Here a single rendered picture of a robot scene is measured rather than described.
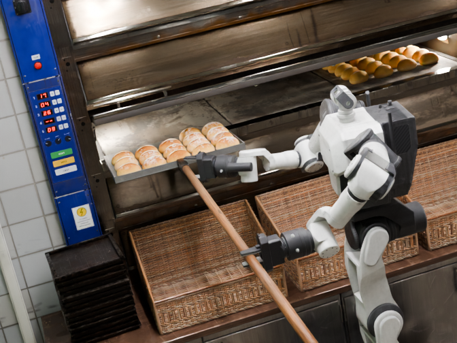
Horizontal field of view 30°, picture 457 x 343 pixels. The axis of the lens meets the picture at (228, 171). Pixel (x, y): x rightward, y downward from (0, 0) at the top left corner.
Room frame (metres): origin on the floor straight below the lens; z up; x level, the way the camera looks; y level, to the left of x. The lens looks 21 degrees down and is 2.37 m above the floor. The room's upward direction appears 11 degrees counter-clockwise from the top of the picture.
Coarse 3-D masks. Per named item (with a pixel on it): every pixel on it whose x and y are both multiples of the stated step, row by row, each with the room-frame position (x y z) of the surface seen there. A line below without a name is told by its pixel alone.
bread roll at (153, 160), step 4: (152, 156) 3.26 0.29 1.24; (156, 156) 3.25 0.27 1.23; (148, 160) 3.23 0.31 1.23; (152, 160) 3.23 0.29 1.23; (156, 160) 3.23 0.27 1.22; (160, 160) 3.24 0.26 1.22; (164, 160) 3.25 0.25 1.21; (144, 164) 3.23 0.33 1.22; (148, 164) 3.22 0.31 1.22; (152, 164) 3.22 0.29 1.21; (156, 164) 3.22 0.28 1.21; (160, 164) 3.23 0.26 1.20; (144, 168) 3.23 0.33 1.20
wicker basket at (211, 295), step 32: (160, 224) 3.45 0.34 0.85; (192, 224) 3.47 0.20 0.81; (256, 224) 3.37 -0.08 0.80; (160, 256) 3.42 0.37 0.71; (192, 256) 3.43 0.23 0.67; (224, 256) 3.45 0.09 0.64; (160, 288) 3.35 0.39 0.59; (192, 288) 3.30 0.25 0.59; (224, 288) 3.03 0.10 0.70; (256, 288) 3.19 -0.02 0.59; (192, 320) 3.00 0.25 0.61
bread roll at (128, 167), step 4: (124, 164) 3.23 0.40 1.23; (128, 164) 3.22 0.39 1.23; (132, 164) 3.22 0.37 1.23; (136, 164) 3.23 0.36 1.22; (120, 168) 3.21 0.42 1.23; (124, 168) 3.21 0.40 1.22; (128, 168) 3.21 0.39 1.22; (132, 168) 3.21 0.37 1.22; (136, 168) 3.21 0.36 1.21; (140, 168) 3.23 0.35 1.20; (120, 172) 3.20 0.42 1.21; (124, 172) 3.20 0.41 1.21; (128, 172) 3.20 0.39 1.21
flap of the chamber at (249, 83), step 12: (432, 36) 3.63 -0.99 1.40; (444, 36) 3.64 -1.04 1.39; (384, 48) 3.58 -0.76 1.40; (396, 48) 3.59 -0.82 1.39; (336, 60) 3.53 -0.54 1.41; (348, 60) 3.54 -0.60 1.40; (288, 72) 3.48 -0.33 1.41; (300, 72) 3.49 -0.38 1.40; (240, 84) 3.44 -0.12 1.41; (252, 84) 3.45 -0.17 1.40; (192, 96) 3.39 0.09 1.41; (204, 96) 3.40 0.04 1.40; (144, 108) 3.35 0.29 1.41; (156, 108) 3.36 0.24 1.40; (96, 120) 3.31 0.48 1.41; (108, 120) 3.32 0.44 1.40
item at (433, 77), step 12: (432, 72) 3.83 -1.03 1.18; (444, 72) 3.80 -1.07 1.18; (456, 72) 3.81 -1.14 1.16; (384, 84) 3.79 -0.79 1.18; (396, 84) 3.75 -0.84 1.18; (408, 84) 3.76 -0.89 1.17; (420, 84) 3.77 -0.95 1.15; (360, 96) 3.71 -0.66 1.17; (372, 96) 3.72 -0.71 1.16; (384, 96) 3.73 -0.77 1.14; (300, 108) 3.67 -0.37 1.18; (312, 108) 3.66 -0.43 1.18; (252, 120) 3.63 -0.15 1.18; (264, 120) 3.61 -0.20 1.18; (276, 120) 3.62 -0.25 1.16; (288, 120) 3.63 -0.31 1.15; (240, 132) 3.58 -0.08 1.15; (108, 168) 3.45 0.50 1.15
